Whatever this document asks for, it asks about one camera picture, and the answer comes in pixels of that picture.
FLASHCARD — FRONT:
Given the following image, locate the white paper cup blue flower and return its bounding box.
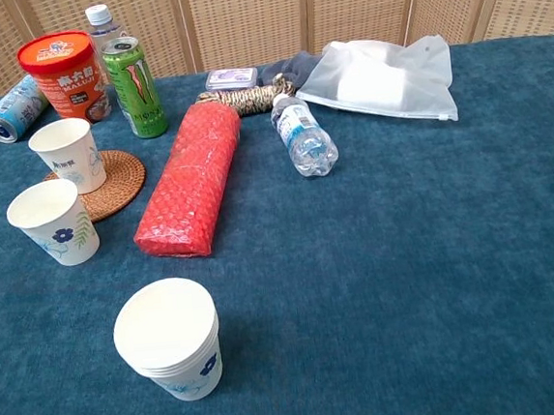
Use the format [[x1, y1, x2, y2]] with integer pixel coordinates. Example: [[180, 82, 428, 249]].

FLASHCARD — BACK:
[[3, 175, 103, 272]]

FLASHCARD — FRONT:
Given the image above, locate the brown woven round coaster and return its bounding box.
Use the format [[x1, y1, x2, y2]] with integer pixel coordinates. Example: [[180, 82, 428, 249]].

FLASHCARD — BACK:
[[41, 146, 151, 227]]

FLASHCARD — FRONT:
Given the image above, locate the woven bamboo folding screen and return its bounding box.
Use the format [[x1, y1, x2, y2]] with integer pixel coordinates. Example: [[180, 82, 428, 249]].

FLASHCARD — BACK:
[[0, 0, 554, 97]]

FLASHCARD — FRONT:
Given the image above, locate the bundle of braided rope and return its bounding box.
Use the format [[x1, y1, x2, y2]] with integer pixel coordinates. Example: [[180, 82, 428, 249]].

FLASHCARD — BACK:
[[195, 72, 302, 122]]

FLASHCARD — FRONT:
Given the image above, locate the light blue drink can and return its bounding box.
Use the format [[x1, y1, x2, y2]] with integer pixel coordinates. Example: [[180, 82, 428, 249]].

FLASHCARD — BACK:
[[0, 73, 54, 144]]

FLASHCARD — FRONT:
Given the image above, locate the small purple plastic box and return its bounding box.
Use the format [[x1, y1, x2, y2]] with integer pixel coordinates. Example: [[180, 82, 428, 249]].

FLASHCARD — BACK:
[[204, 65, 261, 92]]

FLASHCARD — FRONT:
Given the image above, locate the translucent zip plastic bag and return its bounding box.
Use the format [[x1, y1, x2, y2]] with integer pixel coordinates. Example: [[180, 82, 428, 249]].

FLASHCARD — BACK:
[[290, 30, 459, 136]]

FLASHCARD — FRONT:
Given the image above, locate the red bubble wrap roll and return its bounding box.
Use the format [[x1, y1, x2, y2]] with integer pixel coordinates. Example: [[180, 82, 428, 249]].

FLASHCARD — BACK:
[[122, 98, 253, 263]]

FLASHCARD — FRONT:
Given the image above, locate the green Monster energy can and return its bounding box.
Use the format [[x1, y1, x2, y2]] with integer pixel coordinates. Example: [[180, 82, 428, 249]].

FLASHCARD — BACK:
[[100, 32, 171, 141]]

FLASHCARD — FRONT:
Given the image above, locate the lying clear water bottle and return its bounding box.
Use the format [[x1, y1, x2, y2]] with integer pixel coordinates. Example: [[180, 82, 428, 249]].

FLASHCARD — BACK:
[[268, 89, 342, 181]]

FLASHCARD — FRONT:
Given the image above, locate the orange instant noodle tub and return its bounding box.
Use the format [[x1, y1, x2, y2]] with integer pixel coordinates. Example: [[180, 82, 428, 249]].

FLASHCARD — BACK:
[[15, 28, 114, 132]]

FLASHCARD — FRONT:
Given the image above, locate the upright clear water bottle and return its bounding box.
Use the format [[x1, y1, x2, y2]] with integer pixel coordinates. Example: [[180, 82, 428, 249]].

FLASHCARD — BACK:
[[84, 1, 130, 60]]

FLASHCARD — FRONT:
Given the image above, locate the blue carpet table mat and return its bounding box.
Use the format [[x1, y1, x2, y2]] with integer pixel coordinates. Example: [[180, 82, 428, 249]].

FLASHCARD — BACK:
[[0, 33, 554, 415]]

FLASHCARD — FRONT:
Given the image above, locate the stack of white paper cups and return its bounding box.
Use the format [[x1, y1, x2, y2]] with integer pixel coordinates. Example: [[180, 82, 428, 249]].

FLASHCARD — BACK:
[[108, 273, 226, 409]]

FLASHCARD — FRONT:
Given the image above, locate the white paper cup blue print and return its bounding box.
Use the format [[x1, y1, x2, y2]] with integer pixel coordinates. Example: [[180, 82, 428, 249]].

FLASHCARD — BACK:
[[26, 115, 109, 199]]

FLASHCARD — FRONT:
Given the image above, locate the grey cloth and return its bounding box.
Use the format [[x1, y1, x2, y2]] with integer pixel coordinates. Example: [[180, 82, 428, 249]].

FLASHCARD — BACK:
[[256, 50, 329, 94]]

